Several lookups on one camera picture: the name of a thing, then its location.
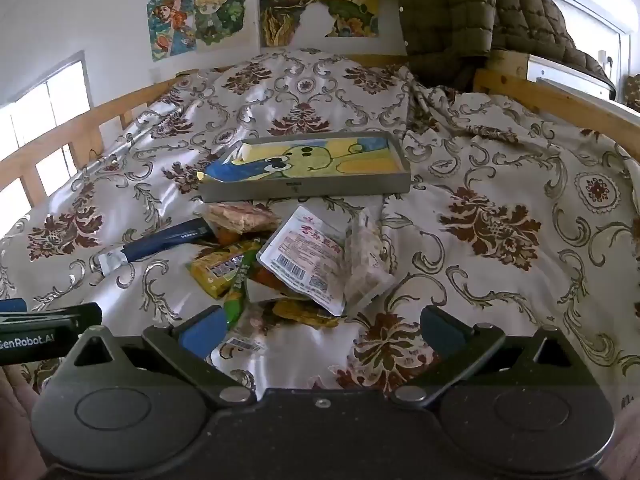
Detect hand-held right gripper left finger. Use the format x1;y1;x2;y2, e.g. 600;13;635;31
60;305;258;409

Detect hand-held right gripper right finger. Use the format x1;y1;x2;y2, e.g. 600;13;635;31
392;305;597;408

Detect white red snack packet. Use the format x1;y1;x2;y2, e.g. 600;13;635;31
210;305;281;361

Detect green snack packet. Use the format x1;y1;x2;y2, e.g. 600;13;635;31
222;250;266;328

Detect yellow snack packet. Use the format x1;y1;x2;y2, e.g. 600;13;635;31
189;240;266;300

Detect orange snack packet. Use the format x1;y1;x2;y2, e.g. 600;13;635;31
247;265;311;303

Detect clear snack packet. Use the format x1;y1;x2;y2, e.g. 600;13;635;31
345;210;396;310

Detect gold snack packet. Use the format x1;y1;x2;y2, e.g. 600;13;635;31
272;299;341;328

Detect blue long snack packet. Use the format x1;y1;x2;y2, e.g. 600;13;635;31
97;217;213;277

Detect puffed rice cracker packet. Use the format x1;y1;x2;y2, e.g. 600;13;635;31
202;201;282;235

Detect white pink label packet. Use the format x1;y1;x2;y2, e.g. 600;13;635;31
256;206;353;317

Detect grey tray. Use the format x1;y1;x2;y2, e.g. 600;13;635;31
199;130;412;204

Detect cartoon printed foil sheet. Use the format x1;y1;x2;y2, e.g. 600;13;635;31
207;136;403;181

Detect window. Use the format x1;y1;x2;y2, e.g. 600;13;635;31
0;57;93;221

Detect green quilted jacket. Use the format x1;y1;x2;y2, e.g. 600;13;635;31
395;0;616;96

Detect wooden bed frame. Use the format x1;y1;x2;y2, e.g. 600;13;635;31
0;50;640;221

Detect cartoon character wall poster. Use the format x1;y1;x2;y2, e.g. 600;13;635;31
146;0;247;62

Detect yellow brown wall poster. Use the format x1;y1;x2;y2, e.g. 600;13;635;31
258;0;382;50

